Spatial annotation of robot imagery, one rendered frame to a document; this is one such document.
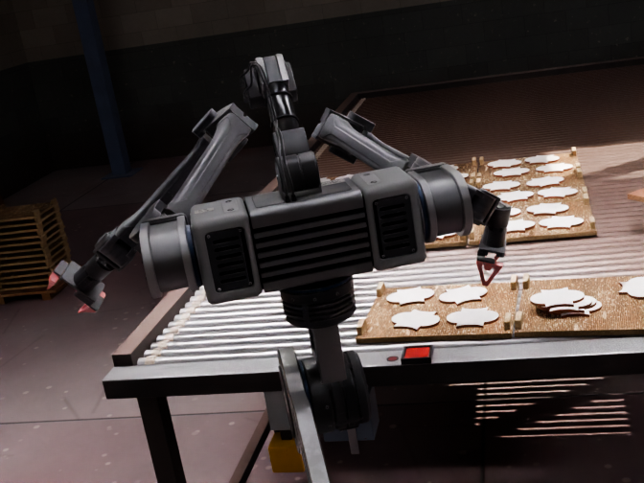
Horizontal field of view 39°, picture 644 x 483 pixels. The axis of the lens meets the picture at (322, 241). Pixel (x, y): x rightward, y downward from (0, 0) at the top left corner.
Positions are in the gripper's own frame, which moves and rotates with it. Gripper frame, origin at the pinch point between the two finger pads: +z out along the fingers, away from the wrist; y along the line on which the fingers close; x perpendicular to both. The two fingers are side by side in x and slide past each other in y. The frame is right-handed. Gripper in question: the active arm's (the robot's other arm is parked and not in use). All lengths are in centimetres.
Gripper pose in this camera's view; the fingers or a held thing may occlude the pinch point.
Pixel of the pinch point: (486, 274)
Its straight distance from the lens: 240.3
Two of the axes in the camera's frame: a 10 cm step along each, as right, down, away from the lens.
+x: 9.7, 1.8, -1.7
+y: -2.3, 3.7, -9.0
